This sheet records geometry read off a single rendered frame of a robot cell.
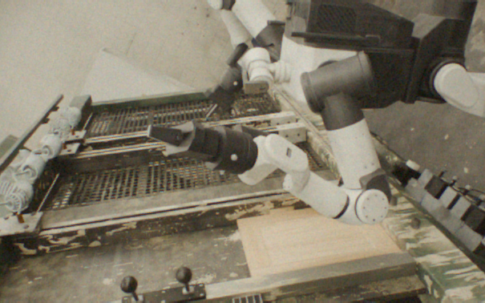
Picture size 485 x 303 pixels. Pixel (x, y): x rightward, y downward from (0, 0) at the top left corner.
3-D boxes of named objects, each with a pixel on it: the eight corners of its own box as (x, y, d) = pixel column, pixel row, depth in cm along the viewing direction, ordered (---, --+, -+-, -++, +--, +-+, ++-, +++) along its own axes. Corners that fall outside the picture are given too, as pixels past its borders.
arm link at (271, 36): (286, 10, 134) (314, 45, 134) (280, 22, 143) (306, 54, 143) (257, 31, 132) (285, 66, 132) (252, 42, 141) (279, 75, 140)
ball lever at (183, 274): (197, 299, 105) (192, 278, 94) (181, 302, 104) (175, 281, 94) (196, 284, 107) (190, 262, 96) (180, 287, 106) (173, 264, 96)
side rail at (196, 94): (267, 99, 284) (265, 83, 280) (94, 122, 272) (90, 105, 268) (264, 96, 291) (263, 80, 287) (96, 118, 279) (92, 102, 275)
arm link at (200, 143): (189, 162, 76) (246, 174, 83) (197, 109, 78) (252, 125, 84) (162, 167, 87) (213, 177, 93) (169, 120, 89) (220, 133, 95)
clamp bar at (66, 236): (360, 207, 142) (361, 139, 132) (-24, 269, 129) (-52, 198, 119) (348, 193, 151) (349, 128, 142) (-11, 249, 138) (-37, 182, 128)
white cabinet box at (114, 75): (261, 127, 534) (99, 49, 471) (240, 167, 543) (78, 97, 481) (251, 116, 591) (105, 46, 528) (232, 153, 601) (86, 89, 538)
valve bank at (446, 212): (557, 239, 114) (494, 207, 106) (523, 280, 117) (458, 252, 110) (446, 163, 159) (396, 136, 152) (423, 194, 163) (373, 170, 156)
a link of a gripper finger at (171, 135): (150, 122, 80) (180, 130, 83) (147, 139, 79) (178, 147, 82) (153, 121, 78) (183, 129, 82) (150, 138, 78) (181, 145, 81)
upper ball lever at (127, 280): (147, 309, 103) (136, 288, 93) (131, 311, 103) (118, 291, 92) (146, 292, 105) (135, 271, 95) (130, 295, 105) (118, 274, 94)
